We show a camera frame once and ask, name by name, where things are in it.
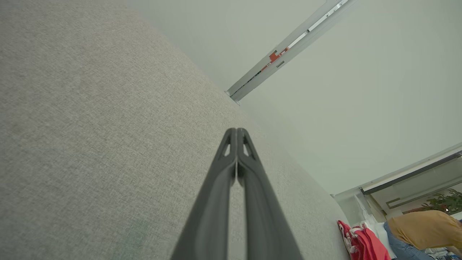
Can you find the grey fabric sofa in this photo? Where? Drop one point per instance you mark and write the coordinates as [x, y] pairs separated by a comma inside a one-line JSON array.
[[90, 126]]

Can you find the red shorts with white trim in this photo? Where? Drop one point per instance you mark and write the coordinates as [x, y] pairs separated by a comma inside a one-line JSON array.
[[371, 245]]

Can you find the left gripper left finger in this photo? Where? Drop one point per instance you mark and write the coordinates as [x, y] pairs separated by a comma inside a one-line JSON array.
[[213, 209]]

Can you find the crumpled red garment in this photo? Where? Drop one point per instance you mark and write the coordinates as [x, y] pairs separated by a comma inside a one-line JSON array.
[[346, 238]]

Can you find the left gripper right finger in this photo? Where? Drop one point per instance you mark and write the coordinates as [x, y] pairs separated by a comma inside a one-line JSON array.
[[263, 216]]

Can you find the person in ochre shirt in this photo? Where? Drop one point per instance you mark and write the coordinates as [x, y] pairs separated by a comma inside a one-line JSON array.
[[426, 227]]

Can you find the dark door frame rail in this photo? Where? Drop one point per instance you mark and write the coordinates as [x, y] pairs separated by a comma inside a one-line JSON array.
[[411, 172]]

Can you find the white plastic bag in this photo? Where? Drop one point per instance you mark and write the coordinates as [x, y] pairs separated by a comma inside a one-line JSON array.
[[380, 231]]

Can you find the green potted plant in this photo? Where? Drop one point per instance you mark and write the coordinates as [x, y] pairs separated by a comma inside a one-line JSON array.
[[447, 202]]

